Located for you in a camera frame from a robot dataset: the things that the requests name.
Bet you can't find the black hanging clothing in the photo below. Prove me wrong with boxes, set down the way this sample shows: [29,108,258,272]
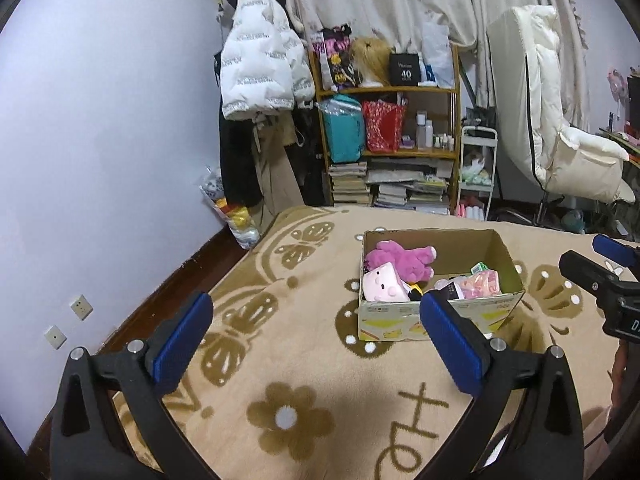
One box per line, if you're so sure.
[290,105,333,206]

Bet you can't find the white metal cart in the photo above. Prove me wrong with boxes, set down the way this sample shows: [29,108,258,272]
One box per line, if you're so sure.
[456,126,499,221]

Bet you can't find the cardboard box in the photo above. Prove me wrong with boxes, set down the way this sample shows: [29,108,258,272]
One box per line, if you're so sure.
[357,229,526,343]

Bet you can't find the colourful printed bag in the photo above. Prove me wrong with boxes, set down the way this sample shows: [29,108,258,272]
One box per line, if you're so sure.
[312,24,358,92]

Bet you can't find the narrow stack of books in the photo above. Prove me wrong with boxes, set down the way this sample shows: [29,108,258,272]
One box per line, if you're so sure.
[327,161,371,206]

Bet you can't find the soft toys in cart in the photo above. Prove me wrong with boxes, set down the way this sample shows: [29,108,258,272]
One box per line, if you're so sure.
[461,152,493,186]

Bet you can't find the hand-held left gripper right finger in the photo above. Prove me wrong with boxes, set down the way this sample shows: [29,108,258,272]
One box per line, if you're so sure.
[419,290,586,480]

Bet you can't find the pink bottles under cart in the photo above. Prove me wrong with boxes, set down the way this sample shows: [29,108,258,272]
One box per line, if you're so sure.
[456,197,486,221]

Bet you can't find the plastic bag of toys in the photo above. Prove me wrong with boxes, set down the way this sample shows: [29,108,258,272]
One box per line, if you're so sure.
[199,166,261,250]

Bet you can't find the magenta bear plush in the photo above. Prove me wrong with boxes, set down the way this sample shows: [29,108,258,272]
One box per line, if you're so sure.
[364,240,437,283]

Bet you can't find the white puffer jacket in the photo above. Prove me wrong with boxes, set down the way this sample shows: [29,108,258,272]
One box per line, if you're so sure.
[220,0,316,121]

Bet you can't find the beige patterned rug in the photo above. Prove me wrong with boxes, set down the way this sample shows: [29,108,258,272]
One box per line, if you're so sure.
[112,204,640,480]

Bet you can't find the dark hanging coat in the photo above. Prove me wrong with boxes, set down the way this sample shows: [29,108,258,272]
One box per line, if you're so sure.
[217,110,266,208]

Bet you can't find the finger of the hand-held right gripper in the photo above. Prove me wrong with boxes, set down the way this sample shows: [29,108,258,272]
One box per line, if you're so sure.
[592,234,640,273]
[559,251,626,306]

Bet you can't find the wall socket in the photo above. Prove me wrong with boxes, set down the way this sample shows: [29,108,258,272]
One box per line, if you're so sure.
[69,294,94,321]
[44,325,68,351]

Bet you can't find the white plastic bag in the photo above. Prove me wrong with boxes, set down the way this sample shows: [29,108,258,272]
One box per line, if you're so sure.
[421,20,457,88]

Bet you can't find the red patterned bag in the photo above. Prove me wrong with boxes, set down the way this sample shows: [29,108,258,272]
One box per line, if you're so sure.
[362,100,407,153]

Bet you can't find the white padded chair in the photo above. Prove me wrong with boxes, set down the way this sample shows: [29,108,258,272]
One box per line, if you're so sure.
[486,5,636,228]

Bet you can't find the pink square face plush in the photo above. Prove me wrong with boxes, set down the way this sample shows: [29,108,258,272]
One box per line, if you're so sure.
[361,262,408,302]

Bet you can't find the wooden shelf unit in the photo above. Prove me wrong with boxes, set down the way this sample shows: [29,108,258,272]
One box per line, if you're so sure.
[307,42,463,216]

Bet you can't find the wide stack of books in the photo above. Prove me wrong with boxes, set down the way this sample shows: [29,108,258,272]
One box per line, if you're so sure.
[366,157,453,215]

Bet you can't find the black gift box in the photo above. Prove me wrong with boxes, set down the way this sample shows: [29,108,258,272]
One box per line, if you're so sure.
[389,52,422,87]

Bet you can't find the beige hanging garment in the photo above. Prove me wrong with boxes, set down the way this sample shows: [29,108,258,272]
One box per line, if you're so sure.
[252,115,303,228]

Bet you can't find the blonde wig on stand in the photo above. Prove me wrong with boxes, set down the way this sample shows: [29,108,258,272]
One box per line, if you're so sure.
[349,36,393,87]

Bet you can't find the teal bag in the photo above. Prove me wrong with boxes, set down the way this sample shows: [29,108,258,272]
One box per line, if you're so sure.
[319,94,366,163]

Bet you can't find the white curtain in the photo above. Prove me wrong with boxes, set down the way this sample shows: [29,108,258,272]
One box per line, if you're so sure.
[280,0,593,131]

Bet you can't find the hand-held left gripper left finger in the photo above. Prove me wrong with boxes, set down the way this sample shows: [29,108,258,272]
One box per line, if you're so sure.
[49,291,215,480]

